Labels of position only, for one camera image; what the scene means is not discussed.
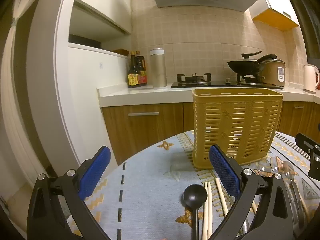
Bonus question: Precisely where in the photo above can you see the white wall niche cabinet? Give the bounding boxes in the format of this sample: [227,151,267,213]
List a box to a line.
[68,0,132,56]

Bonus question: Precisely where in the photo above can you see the slim dark sauce bottle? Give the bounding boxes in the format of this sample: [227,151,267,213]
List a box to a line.
[127,51,140,88]

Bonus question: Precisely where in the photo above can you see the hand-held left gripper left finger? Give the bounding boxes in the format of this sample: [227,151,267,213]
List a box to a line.
[26,145,112,240]

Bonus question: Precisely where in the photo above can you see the black gas stove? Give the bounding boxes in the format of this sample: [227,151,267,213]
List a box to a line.
[171,73,284,90]

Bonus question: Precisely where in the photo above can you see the blue patterned tablecloth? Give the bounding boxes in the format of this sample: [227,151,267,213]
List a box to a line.
[66,129,320,240]

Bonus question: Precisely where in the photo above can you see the yellow plastic utensil basket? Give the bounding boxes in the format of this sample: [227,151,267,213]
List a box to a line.
[191,88,284,169]

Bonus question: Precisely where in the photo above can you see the black wok with lid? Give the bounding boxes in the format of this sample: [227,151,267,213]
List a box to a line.
[227,51,266,77]

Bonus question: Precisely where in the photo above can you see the long silver cabinet handle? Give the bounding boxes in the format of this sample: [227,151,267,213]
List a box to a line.
[127,112,160,117]

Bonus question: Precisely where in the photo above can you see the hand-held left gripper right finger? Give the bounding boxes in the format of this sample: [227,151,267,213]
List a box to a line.
[209,144,293,240]

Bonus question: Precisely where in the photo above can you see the pale wooden chopstick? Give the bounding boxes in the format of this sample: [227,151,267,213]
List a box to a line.
[299,195,311,222]
[215,179,229,216]
[202,181,208,240]
[206,181,213,240]

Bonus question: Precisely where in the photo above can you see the wooden base cabinets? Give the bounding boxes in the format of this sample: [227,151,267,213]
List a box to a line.
[101,101,320,166]

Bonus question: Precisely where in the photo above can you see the white kitchen countertop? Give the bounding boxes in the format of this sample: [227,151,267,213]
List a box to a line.
[97,81,320,108]

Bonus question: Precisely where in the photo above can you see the metal canister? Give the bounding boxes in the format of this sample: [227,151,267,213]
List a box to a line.
[149,48,168,90]

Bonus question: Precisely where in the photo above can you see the black plastic spoon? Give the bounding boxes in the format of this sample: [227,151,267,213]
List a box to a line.
[183,184,208,240]

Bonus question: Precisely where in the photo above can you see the orange wall cabinet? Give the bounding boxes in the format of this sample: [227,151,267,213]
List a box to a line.
[249,0,300,32]

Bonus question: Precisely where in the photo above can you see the white electric kettle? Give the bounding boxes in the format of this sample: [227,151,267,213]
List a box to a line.
[303,64,320,92]

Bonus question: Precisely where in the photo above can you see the gold rice cooker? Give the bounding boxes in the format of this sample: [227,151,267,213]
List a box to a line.
[257,54,286,87]

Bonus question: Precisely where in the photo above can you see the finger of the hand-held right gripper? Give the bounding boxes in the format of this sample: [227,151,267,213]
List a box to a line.
[309,151,320,178]
[295,133,320,156]

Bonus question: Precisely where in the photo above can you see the clear plastic spoon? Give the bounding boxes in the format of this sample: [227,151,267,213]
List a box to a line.
[257,157,273,178]
[271,156,304,227]

